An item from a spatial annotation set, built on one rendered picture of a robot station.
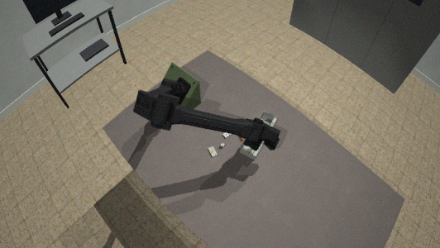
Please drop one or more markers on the white rack of three labelled bins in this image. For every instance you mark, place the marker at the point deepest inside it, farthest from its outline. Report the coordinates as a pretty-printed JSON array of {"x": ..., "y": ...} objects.
[{"x": 268, "y": 119}]

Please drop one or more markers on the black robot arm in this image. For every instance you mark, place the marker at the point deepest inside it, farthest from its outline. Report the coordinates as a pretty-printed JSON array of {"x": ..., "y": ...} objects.
[{"x": 162, "y": 114}]

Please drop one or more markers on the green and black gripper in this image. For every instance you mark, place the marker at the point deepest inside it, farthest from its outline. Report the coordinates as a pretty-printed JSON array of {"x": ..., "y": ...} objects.
[{"x": 249, "y": 143}]

